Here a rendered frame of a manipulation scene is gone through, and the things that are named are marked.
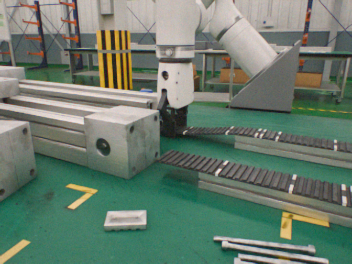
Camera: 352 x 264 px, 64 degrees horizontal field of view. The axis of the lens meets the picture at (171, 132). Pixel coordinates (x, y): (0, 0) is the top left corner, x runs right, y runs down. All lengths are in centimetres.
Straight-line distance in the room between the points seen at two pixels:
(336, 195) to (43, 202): 39
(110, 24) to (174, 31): 344
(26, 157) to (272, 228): 37
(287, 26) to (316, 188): 778
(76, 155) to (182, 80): 27
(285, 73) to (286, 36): 716
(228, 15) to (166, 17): 46
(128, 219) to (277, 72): 71
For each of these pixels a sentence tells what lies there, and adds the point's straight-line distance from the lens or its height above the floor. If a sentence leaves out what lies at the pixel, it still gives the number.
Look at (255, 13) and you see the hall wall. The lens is 820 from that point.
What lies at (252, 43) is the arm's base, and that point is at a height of 98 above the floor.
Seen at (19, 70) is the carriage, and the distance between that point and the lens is 111.
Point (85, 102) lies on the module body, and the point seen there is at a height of 84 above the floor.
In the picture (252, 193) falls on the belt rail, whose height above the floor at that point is 79.
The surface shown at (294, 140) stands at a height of 81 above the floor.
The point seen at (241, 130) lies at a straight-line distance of 62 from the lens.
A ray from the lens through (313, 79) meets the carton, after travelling 537.
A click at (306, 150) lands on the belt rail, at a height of 80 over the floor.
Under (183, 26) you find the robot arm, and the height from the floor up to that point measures 102.
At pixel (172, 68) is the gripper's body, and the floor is 94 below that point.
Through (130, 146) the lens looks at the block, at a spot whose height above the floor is 84.
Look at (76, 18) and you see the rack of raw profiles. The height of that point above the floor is 160.
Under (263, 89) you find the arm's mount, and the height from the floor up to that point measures 84.
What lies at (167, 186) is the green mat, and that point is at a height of 78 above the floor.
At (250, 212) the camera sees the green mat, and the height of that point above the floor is 78.
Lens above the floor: 100
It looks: 18 degrees down
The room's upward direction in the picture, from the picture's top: straight up
